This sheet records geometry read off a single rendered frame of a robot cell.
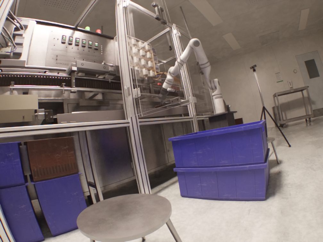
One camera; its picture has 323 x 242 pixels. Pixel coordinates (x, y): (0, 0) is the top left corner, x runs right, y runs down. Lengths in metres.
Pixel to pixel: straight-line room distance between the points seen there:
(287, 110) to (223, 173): 4.90
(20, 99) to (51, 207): 0.58
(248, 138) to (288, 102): 4.89
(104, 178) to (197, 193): 0.70
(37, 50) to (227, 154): 1.70
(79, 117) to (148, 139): 0.83
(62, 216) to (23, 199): 0.23
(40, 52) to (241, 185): 1.84
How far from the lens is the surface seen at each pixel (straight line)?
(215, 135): 0.91
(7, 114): 0.91
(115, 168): 1.34
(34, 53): 1.63
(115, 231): 0.42
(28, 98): 0.94
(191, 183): 1.07
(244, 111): 5.75
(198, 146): 0.97
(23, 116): 0.90
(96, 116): 1.01
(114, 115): 1.08
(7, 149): 0.89
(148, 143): 1.59
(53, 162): 0.91
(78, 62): 1.22
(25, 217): 0.94
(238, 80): 5.90
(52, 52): 1.66
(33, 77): 1.14
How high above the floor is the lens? 0.47
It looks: 4 degrees up
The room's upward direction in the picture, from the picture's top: 10 degrees counter-clockwise
